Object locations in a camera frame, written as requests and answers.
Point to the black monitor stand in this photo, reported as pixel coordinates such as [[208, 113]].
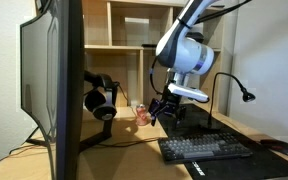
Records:
[[37, 138]]

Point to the light wooden shelf unit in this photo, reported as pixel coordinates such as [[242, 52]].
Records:
[[130, 48]]

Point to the black gooseneck desk lamp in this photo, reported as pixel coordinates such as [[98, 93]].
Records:
[[249, 96]]

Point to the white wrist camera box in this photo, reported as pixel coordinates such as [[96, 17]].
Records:
[[187, 92]]

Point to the black curved monitor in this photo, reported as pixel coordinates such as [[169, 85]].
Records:
[[55, 90]]

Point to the black desk mat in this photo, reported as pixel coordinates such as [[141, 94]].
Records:
[[230, 166]]

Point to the red soda can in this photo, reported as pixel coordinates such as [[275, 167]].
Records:
[[141, 115]]

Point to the black computer mouse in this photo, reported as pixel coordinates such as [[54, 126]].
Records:
[[280, 146]]

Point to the black over-ear headphones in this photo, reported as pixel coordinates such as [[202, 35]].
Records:
[[99, 100]]

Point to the flat black tray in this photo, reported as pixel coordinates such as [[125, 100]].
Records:
[[149, 45]]

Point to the black headphone stand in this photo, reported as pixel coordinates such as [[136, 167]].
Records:
[[100, 133]]

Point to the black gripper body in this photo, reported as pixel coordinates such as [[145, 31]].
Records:
[[170, 98]]

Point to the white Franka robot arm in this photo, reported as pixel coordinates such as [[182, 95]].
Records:
[[187, 53]]

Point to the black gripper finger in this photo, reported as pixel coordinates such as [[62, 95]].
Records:
[[180, 115], [155, 110]]

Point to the grey mechanical keyboard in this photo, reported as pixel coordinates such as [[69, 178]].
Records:
[[202, 146]]

